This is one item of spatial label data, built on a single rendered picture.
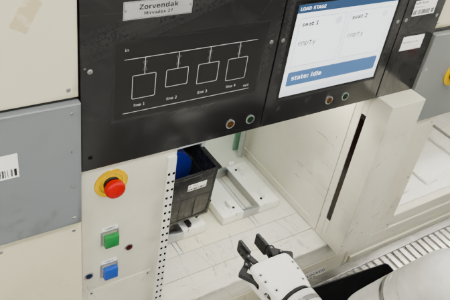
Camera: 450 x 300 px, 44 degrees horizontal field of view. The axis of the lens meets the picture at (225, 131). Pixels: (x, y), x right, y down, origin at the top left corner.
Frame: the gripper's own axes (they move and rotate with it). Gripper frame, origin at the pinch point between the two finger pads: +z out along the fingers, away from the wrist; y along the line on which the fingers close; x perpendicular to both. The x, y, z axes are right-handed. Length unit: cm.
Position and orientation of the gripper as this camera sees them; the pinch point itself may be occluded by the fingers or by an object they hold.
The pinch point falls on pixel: (252, 247)
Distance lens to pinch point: 124.2
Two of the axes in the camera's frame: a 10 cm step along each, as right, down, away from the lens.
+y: 8.4, -2.1, 4.9
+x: 1.4, -8.1, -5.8
